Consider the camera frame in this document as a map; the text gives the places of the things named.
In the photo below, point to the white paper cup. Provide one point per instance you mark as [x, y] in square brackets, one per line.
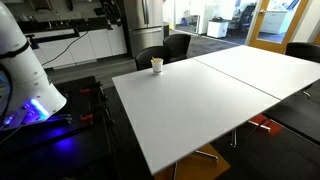
[157, 67]

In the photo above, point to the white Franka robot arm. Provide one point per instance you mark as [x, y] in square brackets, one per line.
[23, 73]

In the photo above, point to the stainless steel refrigerator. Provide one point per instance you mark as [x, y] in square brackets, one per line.
[143, 30]

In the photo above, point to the blue bin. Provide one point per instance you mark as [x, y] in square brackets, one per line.
[184, 21]

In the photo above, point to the white kitchen cabinets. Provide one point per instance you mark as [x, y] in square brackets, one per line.
[100, 43]

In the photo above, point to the metal table leg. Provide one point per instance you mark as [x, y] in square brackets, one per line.
[206, 155]
[258, 125]
[234, 138]

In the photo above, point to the white low cabinet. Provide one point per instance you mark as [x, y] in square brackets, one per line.
[217, 29]

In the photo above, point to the orange wooden glass door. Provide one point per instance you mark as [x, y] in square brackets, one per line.
[255, 36]

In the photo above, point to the black robot stand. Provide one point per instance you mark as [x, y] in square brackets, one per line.
[66, 153]

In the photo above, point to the dark office swivel chair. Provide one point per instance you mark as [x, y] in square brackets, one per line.
[247, 16]

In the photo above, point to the black kitchen countertop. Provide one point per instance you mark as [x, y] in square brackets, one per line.
[66, 24]

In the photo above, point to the white office drawer unit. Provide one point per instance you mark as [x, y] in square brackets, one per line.
[273, 21]

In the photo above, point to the dark table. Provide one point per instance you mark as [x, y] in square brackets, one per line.
[296, 113]

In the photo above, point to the black metal bracket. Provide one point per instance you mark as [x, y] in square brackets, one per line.
[53, 38]

